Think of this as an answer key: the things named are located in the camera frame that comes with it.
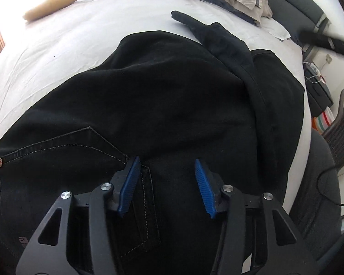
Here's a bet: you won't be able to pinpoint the white bed sheet mattress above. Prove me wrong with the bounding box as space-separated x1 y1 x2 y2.
0 0 314 215

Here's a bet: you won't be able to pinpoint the yellow cushion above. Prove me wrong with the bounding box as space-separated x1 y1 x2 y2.
23 0 77 22

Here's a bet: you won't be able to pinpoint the black denim pants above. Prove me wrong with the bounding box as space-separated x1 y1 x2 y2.
0 12 305 274

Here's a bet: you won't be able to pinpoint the dark grey headboard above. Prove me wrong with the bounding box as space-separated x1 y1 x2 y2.
268 0 329 47

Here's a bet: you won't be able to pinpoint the black cable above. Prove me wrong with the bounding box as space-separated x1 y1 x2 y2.
317 165 344 207

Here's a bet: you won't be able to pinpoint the orange striped basket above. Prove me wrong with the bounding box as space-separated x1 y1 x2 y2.
311 107 335 135

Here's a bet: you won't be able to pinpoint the dark bedside table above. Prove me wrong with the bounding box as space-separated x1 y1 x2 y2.
303 62 334 117

